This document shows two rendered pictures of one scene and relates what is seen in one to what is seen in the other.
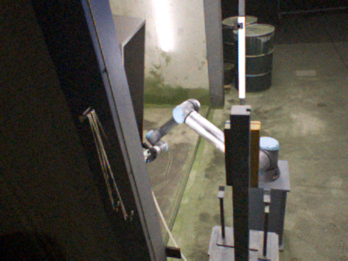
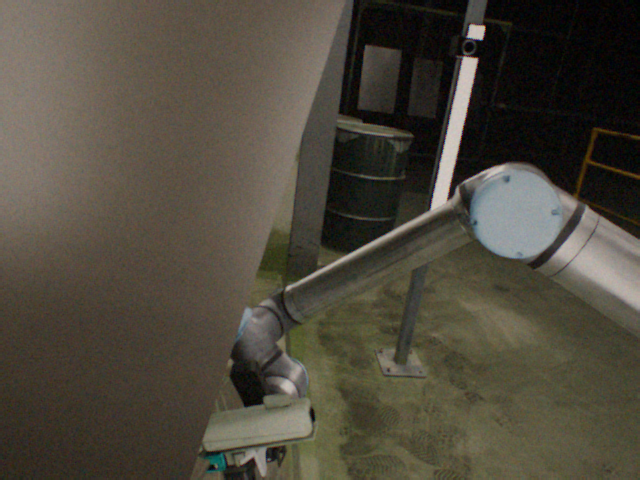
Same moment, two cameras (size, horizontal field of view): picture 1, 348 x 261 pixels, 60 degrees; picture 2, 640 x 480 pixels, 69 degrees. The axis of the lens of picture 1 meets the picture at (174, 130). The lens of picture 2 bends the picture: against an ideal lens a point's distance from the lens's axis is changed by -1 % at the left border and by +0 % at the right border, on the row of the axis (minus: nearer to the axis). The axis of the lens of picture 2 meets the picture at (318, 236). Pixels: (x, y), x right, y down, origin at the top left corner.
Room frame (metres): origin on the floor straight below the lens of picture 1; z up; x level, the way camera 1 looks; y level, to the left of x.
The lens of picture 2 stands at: (1.42, 0.48, 1.20)
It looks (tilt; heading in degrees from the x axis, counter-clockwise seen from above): 19 degrees down; 333
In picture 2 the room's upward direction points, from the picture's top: 8 degrees clockwise
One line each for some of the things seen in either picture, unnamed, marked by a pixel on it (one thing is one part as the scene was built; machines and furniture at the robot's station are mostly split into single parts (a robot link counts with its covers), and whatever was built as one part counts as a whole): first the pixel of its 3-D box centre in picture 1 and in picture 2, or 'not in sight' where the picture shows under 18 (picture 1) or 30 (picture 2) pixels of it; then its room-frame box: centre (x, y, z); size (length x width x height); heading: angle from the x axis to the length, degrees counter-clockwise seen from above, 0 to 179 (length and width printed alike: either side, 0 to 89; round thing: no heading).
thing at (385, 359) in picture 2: not in sight; (399, 362); (2.86, -0.77, 0.01); 0.20 x 0.20 x 0.01; 71
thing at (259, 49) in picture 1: (253, 59); (363, 189); (4.30, -1.33, 0.44); 0.59 x 0.58 x 0.89; 175
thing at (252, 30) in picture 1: (253, 30); (372, 131); (4.30, -1.33, 0.86); 0.54 x 0.54 x 0.01
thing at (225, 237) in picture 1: (243, 221); not in sight; (0.94, -0.26, 0.95); 0.26 x 0.15 x 0.32; 71
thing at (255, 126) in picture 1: (241, 155); not in sight; (0.85, -0.23, 1.42); 0.12 x 0.06 x 0.26; 71
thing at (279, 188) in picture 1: (264, 205); not in sight; (1.59, -0.59, 0.32); 0.31 x 0.31 x 0.64; 71
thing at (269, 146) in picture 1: (266, 152); not in sight; (1.59, -0.59, 0.83); 0.17 x 0.15 x 0.18; 132
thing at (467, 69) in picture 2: (241, 60); (451, 142); (2.83, -0.76, 1.02); 0.06 x 0.02 x 0.83; 71
